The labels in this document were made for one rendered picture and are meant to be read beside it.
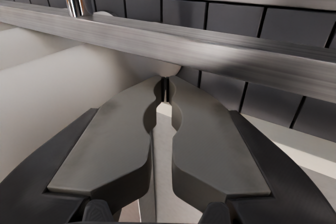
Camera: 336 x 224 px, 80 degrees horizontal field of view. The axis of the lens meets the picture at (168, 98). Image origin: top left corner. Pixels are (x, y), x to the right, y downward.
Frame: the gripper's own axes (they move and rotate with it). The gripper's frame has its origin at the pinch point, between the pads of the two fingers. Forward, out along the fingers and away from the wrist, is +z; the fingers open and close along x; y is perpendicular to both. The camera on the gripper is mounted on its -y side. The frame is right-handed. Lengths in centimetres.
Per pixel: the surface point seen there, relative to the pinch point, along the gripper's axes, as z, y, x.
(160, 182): 12.9, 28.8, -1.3
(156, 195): 13.4, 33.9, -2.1
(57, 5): 13.5, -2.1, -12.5
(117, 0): 8.9, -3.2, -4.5
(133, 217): 10.2, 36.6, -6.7
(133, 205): 9.9, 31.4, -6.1
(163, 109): 2.4, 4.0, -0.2
